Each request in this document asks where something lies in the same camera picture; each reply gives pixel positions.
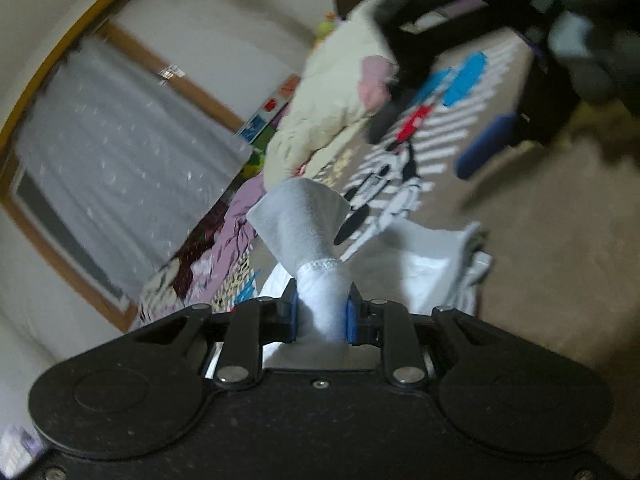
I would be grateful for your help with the grey star curtain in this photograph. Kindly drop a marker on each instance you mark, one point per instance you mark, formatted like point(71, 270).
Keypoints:
point(88, 79)

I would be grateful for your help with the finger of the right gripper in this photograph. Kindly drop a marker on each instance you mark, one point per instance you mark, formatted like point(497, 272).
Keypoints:
point(494, 139)

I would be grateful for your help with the yellow plush toy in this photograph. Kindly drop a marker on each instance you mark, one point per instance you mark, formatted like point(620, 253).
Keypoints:
point(326, 26)

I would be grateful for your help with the white quilted fleece garment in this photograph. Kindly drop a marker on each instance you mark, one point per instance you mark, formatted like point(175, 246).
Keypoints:
point(421, 269)

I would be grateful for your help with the purple crumpled bedding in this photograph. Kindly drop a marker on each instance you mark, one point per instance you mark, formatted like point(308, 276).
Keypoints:
point(206, 259)

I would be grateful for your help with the wooden window frame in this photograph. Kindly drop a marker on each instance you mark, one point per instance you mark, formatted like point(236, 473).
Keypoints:
point(84, 166)

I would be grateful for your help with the colourful alphabet play fence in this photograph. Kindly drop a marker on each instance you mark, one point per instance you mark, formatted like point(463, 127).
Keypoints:
point(261, 127)

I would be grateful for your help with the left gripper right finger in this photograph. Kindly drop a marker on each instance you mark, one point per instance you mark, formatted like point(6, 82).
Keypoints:
point(388, 326)

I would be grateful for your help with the cream yellow quilt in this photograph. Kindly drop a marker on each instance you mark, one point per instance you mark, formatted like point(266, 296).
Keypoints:
point(345, 80)

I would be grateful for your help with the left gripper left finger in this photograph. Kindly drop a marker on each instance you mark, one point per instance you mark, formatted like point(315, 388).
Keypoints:
point(253, 324)

